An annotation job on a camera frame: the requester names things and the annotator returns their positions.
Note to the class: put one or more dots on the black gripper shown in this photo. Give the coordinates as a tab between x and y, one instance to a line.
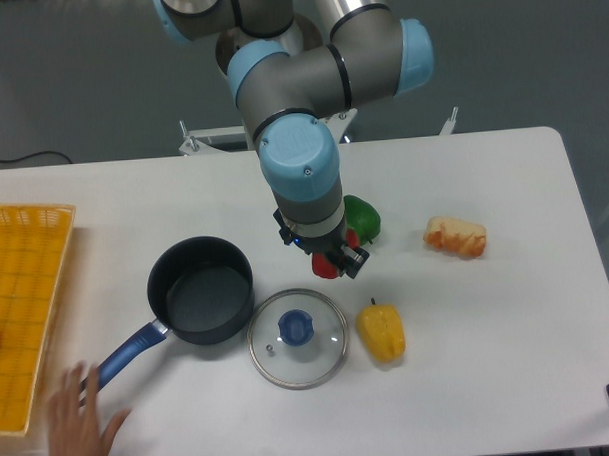
327	236

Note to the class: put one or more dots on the red bell pepper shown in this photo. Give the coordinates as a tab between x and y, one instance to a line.
322	267

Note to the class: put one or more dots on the black pot blue handle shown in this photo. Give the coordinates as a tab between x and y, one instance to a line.
199	290

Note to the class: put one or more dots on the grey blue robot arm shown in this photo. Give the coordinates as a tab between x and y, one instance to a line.
297	156

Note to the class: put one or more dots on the green bell pepper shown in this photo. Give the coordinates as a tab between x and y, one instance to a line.
362	218

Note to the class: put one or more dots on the yellow bell pepper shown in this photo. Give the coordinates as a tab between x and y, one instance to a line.
380	328

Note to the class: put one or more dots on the person's hand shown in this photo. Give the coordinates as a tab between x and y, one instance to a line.
73	422

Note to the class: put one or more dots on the glass lid blue knob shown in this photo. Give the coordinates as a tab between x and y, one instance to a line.
298	339

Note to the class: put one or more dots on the toast bread piece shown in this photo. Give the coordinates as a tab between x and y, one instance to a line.
455	235

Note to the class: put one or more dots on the yellow woven basket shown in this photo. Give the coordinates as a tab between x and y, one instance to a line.
34	240

